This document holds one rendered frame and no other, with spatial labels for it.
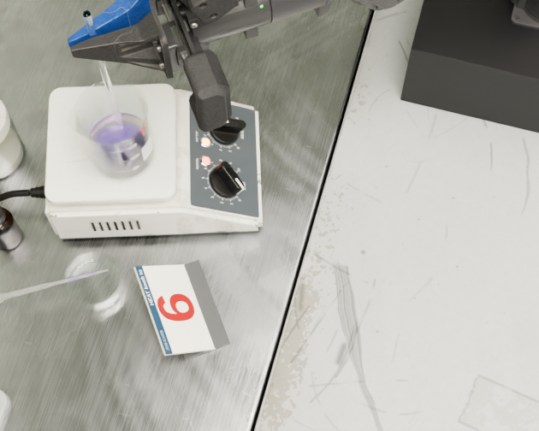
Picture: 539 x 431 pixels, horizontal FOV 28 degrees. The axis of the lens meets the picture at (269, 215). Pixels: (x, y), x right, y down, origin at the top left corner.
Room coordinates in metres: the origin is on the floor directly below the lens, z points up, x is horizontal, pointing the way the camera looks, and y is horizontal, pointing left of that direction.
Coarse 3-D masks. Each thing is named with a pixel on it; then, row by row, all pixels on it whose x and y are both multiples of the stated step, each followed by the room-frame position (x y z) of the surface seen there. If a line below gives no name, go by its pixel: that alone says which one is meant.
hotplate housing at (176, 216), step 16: (176, 96) 0.51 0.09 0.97; (176, 112) 0.49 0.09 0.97; (256, 112) 0.52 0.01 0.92; (176, 128) 0.48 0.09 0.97; (256, 128) 0.50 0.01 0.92; (176, 144) 0.46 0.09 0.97; (32, 192) 0.43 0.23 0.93; (176, 192) 0.41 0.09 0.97; (48, 208) 0.40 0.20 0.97; (64, 208) 0.40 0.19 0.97; (80, 208) 0.40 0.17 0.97; (96, 208) 0.40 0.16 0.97; (112, 208) 0.40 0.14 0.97; (128, 208) 0.40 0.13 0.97; (144, 208) 0.40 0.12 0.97; (160, 208) 0.40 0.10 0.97; (176, 208) 0.40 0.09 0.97; (192, 208) 0.40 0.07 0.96; (64, 224) 0.39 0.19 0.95; (80, 224) 0.39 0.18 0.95; (96, 224) 0.39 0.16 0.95; (112, 224) 0.39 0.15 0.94; (128, 224) 0.39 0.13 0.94; (144, 224) 0.39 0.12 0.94; (160, 224) 0.39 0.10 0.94; (176, 224) 0.39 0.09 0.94; (192, 224) 0.39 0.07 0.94; (208, 224) 0.39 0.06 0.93; (224, 224) 0.39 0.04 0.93; (240, 224) 0.39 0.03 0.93; (256, 224) 0.40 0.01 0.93
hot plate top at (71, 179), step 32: (64, 96) 0.50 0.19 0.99; (160, 96) 0.50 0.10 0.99; (64, 128) 0.47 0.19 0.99; (160, 128) 0.47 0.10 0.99; (64, 160) 0.44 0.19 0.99; (160, 160) 0.44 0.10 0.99; (64, 192) 0.40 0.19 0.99; (96, 192) 0.40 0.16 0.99; (128, 192) 0.40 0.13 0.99; (160, 192) 0.40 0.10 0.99
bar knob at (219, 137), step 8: (232, 120) 0.49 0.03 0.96; (240, 120) 0.49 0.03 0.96; (216, 128) 0.48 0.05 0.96; (224, 128) 0.48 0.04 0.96; (232, 128) 0.48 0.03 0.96; (240, 128) 0.48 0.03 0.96; (216, 136) 0.48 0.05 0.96; (224, 136) 0.48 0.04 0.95; (232, 136) 0.48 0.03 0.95; (224, 144) 0.47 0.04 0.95
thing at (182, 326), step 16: (160, 272) 0.35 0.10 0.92; (176, 272) 0.35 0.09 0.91; (160, 288) 0.33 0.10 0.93; (176, 288) 0.34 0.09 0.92; (160, 304) 0.31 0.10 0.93; (176, 304) 0.32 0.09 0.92; (192, 304) 0.32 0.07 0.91; (176, 320) 0.30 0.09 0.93; (192, 320) 0.31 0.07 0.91; (176, 336) 0.28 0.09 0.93; (192, 336) 0.29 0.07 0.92
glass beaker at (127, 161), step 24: (96, 96) 0.47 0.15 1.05; (120, 96) 0.47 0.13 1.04; (144, 96) 0.46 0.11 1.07; (72, 120) 0.44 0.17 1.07; (96, 120) 0.46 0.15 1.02; (144, 120) 0.46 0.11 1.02; (96, 144) 0.42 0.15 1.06; (120, 144) 0.41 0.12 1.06; (144, 144) 0.43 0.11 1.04; (96, 168) 0.42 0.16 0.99; (120, 168) 0.41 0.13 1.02; (144, 168) 0.42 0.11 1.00
